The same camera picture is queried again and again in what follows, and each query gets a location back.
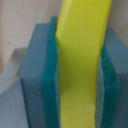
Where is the yellow toy banana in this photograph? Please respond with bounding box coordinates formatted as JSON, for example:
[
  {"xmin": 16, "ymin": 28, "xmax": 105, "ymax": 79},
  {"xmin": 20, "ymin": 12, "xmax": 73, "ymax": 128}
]
[{"xmin": 56, "ymin": 0, "xmax": 112, "ymax": 128}]

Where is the gripper teal padded left finger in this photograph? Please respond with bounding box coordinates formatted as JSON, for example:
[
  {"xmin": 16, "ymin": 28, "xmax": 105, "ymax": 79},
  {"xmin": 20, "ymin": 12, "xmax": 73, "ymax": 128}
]
[{"xmin": 0, "ymin": 16, "xmax": 62, "ymax": 128}]

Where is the gripper teal padded right finger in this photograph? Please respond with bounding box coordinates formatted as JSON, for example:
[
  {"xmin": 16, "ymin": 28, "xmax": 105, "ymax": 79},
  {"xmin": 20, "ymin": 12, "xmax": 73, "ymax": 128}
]
[{"xmin": 97, "ymin": 28, "xmax": 128, "ymax": 128}]

